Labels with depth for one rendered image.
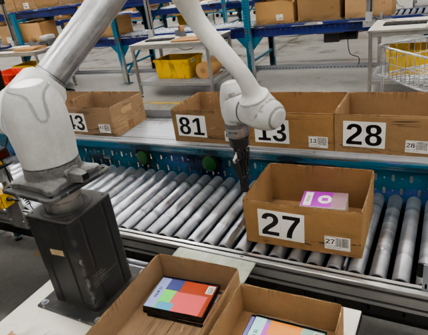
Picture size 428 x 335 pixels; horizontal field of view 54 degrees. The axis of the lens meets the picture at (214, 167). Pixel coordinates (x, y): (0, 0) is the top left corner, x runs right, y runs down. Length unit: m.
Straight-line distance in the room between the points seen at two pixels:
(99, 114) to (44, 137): 1.24
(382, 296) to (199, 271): 0.55
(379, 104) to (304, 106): 0.34
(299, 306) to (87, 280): 0.60
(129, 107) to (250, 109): 1.18
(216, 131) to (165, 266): 0.81
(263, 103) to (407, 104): 0.82
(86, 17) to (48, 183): 0.52
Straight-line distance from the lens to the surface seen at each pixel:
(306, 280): 1.42
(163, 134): 2.27
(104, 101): 2.74
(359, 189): 1.64
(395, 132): 1.76
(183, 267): 1.36
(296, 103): 2.11
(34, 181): 1.22
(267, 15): 6.38
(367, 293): 1.39
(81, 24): 1.40
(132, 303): 1.33
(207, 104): 2.31
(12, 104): 1.17
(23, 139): 1.17
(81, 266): 1.29
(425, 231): 1.61
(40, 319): 1.47
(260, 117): 1.37
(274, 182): 1.71
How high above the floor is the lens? 1.64
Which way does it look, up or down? 25 degrees down
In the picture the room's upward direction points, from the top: 9 degrees counter-clockwise
